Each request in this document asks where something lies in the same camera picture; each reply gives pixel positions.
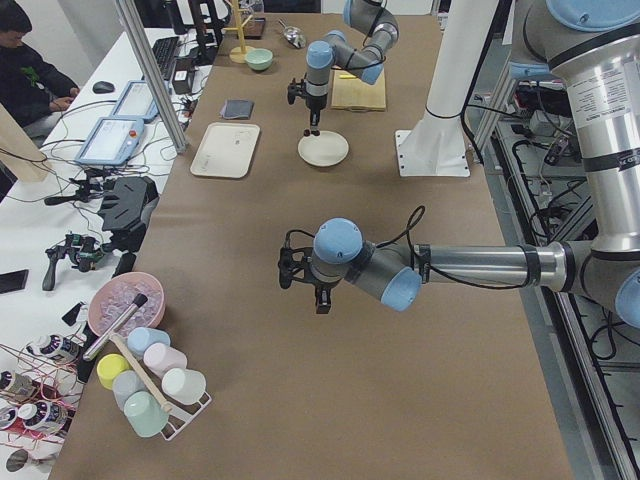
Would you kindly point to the white cup rack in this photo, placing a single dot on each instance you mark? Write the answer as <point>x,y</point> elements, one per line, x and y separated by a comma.
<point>180,415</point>

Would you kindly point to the light blue cup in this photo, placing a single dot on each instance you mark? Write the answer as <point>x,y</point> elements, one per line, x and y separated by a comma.
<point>141,338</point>

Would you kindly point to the mint green bowl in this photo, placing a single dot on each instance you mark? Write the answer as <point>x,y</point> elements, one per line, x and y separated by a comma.
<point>259,59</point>

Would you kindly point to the bamboo cutting board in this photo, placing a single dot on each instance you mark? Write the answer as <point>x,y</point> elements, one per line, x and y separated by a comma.
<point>356,95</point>

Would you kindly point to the metal stirring rod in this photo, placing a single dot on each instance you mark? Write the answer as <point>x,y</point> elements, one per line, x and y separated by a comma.
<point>92,351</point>

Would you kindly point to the aluminium frame post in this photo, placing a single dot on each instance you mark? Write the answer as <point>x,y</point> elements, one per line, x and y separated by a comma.
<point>136,34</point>

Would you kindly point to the white cup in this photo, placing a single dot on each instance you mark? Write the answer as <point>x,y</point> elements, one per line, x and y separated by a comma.
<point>184,385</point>

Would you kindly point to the grey cup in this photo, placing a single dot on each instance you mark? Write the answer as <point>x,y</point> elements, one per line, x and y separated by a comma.
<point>125,385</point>

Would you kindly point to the yellow cup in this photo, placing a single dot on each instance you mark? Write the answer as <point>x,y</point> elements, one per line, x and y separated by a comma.
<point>109,367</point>

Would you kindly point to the wooden mug tree stand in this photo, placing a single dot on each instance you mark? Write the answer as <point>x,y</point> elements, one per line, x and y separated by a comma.
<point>241,17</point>

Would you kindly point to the near teach pendant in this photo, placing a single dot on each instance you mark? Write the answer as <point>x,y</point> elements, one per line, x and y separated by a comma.
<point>111,142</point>

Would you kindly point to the cream round plate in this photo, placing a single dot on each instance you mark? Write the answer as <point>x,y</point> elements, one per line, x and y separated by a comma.
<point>327,149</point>

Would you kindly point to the seated person dark jacket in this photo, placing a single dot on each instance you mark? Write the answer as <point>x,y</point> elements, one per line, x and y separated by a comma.
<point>34,92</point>

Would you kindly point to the pink bowl with ice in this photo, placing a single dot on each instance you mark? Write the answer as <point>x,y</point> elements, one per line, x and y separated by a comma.
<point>118,294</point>

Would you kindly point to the black keyboard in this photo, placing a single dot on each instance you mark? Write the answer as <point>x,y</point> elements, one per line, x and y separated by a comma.
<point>164,52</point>

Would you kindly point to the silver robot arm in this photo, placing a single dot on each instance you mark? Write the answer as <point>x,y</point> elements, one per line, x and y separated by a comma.
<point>593,47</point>
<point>381,32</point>

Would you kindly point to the pink cup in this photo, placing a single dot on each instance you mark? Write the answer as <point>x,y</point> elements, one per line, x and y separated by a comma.
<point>159,358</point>

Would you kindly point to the far teach pendant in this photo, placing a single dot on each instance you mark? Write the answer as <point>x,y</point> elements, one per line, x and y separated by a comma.
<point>136,100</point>

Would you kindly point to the cream rabbit tray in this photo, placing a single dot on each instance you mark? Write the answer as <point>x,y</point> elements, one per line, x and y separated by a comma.
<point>226,150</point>

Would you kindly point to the mint cup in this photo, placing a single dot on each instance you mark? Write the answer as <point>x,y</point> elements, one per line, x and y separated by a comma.
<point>145,414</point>

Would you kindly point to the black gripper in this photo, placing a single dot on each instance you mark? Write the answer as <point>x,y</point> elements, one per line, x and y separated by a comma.
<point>322,285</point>
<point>315,103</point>

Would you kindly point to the black computer mouse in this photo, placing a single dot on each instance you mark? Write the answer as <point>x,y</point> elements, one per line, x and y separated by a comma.
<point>103,87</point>

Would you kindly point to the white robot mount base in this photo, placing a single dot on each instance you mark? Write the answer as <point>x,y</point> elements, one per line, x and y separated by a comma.
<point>436,146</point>

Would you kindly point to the teach pendant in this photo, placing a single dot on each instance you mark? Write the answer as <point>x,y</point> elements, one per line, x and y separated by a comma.
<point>111,142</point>
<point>136,100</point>

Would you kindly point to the black smartphone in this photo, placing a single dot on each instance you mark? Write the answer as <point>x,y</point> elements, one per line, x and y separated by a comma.
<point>13,281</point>

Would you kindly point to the metal scoop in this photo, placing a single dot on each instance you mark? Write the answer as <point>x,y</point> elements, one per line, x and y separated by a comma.
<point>294,35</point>

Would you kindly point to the grey folded cloth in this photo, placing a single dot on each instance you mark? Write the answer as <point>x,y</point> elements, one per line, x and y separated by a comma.
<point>237,109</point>

